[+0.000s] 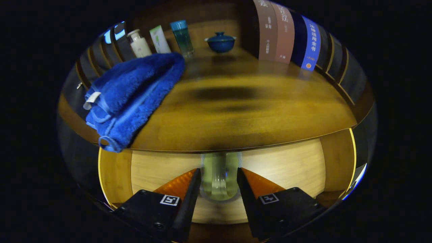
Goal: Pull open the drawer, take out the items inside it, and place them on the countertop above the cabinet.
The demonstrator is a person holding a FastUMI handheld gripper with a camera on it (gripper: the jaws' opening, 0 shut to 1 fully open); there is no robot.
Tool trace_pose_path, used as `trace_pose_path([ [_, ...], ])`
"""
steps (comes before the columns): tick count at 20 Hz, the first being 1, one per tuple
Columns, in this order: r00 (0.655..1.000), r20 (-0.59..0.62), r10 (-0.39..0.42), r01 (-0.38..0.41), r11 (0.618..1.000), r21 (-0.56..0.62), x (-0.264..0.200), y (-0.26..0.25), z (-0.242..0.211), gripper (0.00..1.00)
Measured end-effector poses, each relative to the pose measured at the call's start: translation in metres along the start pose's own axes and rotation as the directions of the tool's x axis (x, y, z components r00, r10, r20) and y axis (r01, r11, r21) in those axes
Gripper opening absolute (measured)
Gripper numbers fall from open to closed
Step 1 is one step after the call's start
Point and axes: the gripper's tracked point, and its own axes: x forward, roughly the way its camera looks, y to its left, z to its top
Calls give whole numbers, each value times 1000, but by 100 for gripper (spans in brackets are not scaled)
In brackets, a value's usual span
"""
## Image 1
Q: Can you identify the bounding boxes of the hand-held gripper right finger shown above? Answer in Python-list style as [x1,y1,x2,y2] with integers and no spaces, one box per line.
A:
[237,167,328,241]

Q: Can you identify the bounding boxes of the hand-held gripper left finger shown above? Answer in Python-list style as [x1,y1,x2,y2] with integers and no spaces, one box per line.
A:
[112,168,202,243]

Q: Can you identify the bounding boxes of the pale translucent bottle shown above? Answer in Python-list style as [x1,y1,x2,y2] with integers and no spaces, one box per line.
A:
[201,152,241,201]

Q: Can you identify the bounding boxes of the wooden cabinet drawer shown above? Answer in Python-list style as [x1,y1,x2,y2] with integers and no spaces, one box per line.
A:
[98,128,359,243]

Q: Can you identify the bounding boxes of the wooden countertop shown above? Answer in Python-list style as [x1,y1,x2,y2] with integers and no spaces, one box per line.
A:
[57,47,358,153]

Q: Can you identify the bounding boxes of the wooden cabinet with slatted shelf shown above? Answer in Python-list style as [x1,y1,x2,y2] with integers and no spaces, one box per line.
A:
[57,0,377,243]

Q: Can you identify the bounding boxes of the blue folded towel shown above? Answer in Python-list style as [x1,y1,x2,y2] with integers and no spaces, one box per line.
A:
[83,52,185,153]

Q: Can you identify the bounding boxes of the blue lidded tea cup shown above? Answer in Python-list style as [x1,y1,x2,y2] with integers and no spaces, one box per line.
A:
[205,32,237,53]

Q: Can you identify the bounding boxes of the teal glass bottle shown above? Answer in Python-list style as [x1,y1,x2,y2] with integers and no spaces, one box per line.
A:
[170,20,195,58]

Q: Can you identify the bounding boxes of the white pump bottle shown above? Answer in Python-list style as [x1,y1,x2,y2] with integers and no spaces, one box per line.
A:
[127,29,152,58]

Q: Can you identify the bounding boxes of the white and green tube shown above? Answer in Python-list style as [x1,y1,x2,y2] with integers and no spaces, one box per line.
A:
[150,25,171,54]

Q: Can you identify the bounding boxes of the blue book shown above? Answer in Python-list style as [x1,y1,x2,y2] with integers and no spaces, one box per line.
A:
[290,12,321,71]

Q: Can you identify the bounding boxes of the reddish brown book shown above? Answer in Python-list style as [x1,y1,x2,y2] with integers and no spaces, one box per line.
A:
[272,2,295,64]

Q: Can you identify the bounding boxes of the dark brown book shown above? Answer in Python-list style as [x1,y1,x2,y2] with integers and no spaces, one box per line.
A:
[253,0,278,61]

